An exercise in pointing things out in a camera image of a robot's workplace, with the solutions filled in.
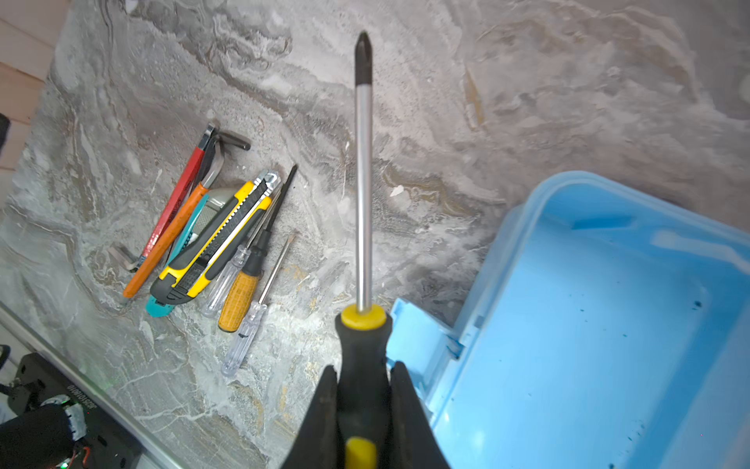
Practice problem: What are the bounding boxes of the grey hex key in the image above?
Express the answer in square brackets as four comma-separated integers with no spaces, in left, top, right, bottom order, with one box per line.
[196,124,251,189]

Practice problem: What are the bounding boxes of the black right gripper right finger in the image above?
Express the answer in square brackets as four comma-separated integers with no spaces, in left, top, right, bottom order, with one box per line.
[386,362,449,468]

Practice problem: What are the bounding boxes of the clear handled screwdriver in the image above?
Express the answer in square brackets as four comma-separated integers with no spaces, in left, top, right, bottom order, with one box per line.
[221,232,297,378]
[202,195,280,319]

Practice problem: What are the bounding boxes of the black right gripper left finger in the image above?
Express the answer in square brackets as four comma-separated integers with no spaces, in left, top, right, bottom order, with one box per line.
[281,365,340,469]

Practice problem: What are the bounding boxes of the yellow black utility knife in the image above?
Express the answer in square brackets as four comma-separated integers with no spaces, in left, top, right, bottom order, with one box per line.
[150,170,282,306]

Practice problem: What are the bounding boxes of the orange pencil tool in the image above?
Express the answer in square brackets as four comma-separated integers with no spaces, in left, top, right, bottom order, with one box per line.
[122,183,209,299]

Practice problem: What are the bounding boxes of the black yellow phillips screwdriver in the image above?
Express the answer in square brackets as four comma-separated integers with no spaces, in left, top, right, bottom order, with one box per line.
[336,31,392,468]

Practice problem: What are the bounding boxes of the red handled tool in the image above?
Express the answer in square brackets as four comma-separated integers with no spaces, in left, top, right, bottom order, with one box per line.
[137,122,219,268]

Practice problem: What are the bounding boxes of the teal utility knife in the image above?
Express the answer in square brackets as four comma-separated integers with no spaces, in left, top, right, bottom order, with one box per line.
[146,188,236,318]

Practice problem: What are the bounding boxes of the blue plastic tool box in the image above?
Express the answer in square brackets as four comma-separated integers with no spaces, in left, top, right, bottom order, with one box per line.
[387,172,749,468]

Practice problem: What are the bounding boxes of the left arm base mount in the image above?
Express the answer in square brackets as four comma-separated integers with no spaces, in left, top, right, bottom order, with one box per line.
[1,353,144,468]

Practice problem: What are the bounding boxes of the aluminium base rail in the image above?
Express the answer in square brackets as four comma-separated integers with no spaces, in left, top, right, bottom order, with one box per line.
[1,306,187,468]

